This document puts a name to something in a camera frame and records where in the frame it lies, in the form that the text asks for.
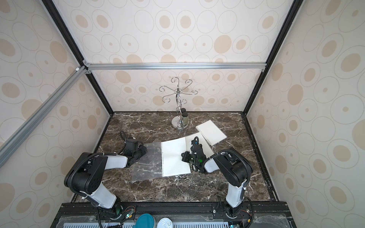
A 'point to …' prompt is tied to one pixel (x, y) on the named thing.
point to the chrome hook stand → (181, 120)
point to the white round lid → (165, 223)
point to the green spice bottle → (185, 119)
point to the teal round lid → (145, 220)
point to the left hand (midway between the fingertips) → (150, 147)
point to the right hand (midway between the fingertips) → (187, 154)
